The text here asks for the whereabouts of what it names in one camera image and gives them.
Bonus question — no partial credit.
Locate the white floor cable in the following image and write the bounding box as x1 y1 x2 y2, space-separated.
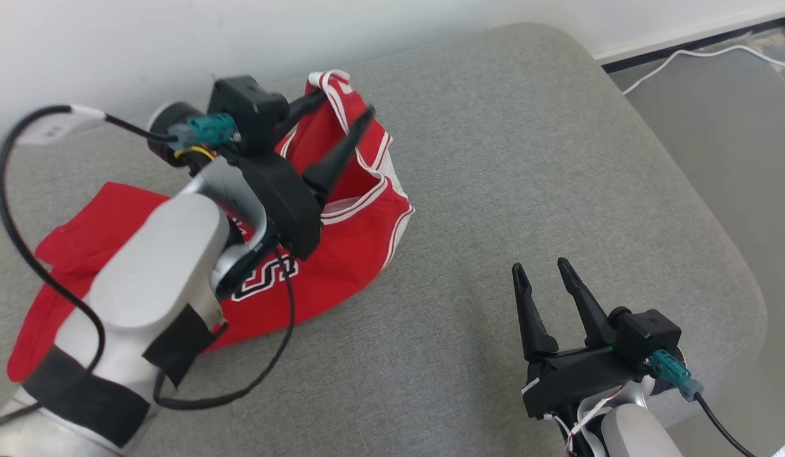
622 44 785 96

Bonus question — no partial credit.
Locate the red basketball jersey white trim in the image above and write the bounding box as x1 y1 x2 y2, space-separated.
6 69 416 385

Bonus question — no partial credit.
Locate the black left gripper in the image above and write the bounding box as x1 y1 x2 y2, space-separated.
230 89 376 260

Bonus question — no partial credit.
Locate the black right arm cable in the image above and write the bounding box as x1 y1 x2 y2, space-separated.
648 350 756 457

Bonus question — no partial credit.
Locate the black baseboard strip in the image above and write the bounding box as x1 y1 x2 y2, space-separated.
600 14 785 74

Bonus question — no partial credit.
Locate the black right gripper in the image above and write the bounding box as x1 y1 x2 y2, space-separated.
511 257 652 420

